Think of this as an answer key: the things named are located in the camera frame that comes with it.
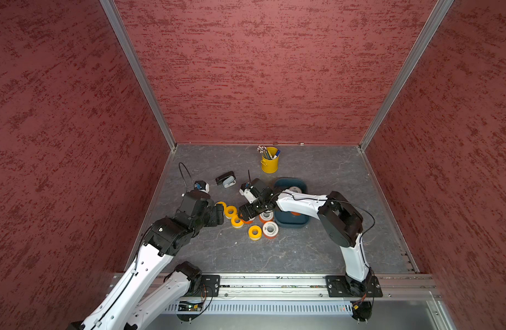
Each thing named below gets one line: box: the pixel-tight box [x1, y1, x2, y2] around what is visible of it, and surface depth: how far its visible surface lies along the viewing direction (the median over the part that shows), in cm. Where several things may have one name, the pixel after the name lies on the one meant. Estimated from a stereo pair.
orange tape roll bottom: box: [262, 220, 280, 240], surface depth 88 cm
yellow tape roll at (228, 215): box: [224, 205, 238, 220], surface depth 93 cm
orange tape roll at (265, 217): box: [258, 211, 274, 224], surface depth 91 cm
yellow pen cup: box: [259, 146, 280, 174], surface depth 106 cm
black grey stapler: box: [215, 171, 237, 189], surface depth 104 cm
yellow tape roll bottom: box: [248, 224, 262, 241], surface depth 87 cm
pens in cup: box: [257, 145, 282, 160], surface depth 99 cm
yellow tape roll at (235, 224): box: [230, 214, 245, 229], surface depth 91 cm
